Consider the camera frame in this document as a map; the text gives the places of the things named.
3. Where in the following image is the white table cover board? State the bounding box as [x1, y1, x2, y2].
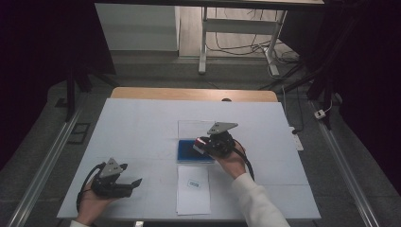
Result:
[56, 97, 322, 220]

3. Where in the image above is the aluminium floor rail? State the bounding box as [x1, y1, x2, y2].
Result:
[6, 107, 83, 227]
[310, 100, 381, 227]

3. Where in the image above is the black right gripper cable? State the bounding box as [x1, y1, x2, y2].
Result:
[233, 140, 255, 183]

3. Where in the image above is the person's left hand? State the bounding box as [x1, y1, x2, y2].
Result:
[76, 184, 118, 227]

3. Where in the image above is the person's right hand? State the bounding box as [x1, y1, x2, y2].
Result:
[214, 140, 249, 181]

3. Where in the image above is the black tripod stand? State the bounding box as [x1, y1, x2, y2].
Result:
[258, 56, 336, 131]

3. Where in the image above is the blue ink pad box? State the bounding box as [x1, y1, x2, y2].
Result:
[176, 119, 218, 165]

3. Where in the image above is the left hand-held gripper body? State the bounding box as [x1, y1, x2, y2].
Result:
[91, 157, 134, 200]

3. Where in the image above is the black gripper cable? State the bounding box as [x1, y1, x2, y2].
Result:
[233, 140, 255, 183]
[75, 162, 107, 213]

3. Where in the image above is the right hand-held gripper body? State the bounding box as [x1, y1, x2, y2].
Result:
[202, 121, 239, 159]

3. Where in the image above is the dark curtain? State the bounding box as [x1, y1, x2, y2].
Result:
[0, 0, 116, 171]
[280, 0, 401, 194]

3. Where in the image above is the white paper sheet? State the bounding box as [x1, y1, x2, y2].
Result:
[175, 165, 212, 217]

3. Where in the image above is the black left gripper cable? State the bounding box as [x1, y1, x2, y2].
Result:
[75, 162, 107, 213]

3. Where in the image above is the white desk frame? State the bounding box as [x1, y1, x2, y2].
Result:
[198, 6, 288, 78]

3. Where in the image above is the white partition panel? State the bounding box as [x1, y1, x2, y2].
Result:
[94, 3, 181, 52]

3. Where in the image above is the tangle of floor cables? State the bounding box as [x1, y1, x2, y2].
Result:
[206, 8, 301, 64]

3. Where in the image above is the red and white stamp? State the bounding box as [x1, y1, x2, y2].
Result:
[192, 136, 209, 155]

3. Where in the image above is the black metal stand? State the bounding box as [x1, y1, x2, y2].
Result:
[64, 62, 119, 123]

